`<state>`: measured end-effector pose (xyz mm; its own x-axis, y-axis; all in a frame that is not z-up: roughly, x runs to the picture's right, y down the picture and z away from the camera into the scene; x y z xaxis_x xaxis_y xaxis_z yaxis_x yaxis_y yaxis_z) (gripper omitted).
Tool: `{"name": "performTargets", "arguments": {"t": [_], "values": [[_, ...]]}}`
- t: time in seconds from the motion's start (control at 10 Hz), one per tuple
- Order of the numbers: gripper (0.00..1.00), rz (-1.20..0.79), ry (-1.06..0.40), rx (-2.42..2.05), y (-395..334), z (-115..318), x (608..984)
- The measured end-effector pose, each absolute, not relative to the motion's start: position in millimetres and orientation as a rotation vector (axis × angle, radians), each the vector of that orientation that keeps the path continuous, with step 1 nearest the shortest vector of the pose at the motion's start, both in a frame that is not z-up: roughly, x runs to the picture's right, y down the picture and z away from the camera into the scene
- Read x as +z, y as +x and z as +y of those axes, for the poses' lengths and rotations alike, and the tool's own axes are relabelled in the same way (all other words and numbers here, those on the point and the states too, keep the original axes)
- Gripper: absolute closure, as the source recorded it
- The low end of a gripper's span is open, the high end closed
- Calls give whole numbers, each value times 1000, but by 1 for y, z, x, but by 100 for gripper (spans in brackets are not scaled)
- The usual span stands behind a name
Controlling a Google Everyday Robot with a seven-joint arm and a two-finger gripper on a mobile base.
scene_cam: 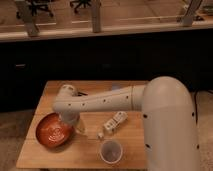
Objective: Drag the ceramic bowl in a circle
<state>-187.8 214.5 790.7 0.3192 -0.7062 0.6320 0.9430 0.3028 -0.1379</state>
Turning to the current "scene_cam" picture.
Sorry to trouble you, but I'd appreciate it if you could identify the orange ceramic bowl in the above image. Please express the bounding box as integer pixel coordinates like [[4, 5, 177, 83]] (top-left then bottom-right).
[[35, 113, 75, 148]]

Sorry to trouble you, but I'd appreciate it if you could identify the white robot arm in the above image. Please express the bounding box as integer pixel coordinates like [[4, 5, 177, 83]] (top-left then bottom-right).
[[53, 76, 201, 171]]

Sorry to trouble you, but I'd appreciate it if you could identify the black rectangular case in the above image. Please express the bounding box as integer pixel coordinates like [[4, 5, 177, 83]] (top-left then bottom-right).
[[77, 92, 88, 96]]

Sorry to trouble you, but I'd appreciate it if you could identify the black cabinet front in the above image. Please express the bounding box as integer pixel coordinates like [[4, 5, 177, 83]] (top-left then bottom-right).
[[0, 29, 213, 112]]

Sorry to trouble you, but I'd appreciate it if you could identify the right black office chair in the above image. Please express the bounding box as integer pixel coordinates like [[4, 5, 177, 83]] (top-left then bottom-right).
[[69, 0, 91, 14]]

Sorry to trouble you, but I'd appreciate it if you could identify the black office chair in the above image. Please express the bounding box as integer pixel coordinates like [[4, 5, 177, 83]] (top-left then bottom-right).
[[69, 0, 91, 14], [24, 0, 53, 17]]

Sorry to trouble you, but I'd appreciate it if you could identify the left black office chair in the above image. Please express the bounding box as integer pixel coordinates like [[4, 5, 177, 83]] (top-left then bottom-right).
[[24, 0, 53, 17]]

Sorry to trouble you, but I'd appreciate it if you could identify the left metal post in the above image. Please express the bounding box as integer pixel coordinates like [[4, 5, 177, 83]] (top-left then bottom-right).
[[14, 0, 39, 37]]

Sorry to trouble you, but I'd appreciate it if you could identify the metal post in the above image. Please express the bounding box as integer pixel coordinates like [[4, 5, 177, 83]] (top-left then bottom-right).
[[181, 0, 202, 27], [14, 0, 39, 37], [91, 0, 101, 33]]

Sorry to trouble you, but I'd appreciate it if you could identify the middle metal post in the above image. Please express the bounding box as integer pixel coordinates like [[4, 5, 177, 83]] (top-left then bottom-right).
[[91, 0, 101, 33]]

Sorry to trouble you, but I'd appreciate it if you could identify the right metal post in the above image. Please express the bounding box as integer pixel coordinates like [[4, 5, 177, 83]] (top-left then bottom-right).
[[181, 0, 202, 27]]

